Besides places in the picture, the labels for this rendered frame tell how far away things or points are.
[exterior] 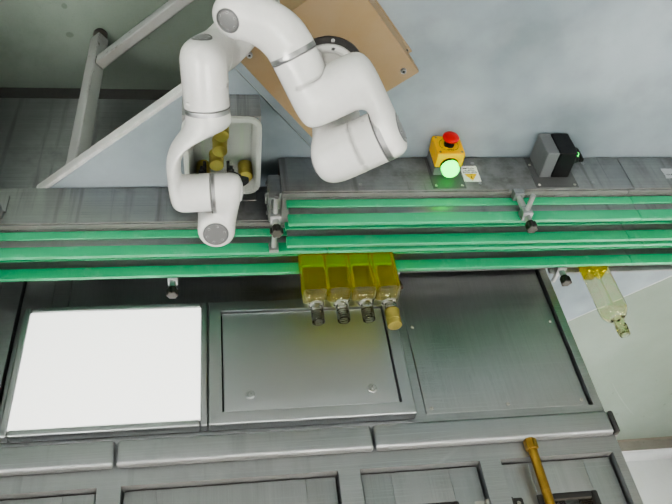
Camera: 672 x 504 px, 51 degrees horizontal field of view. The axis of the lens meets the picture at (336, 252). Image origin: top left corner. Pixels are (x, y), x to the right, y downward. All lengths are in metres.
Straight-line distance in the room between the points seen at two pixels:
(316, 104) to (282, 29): 0.13
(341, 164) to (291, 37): 0.23
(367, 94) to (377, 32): 0.28
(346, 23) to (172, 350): 0.83
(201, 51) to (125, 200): 0.60
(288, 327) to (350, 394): 0.23
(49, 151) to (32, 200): 0.48
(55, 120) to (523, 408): 1.63
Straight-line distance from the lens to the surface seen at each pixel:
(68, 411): 1.67
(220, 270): 1.74
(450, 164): 1.74
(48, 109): 2.47
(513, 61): 1.72
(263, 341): 1.73
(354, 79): 1.23
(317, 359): 1.71
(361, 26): 1.48
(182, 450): 1.59
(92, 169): 1.81
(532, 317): 1.97
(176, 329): 1.75
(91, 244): 1.74
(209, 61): 1.30
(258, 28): 1.22
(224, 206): 1.40
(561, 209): 1.84
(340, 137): 1.26
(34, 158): 2.29
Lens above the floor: 2.09
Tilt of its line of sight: 41 degrees down
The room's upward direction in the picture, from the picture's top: 171 degrees clockwise
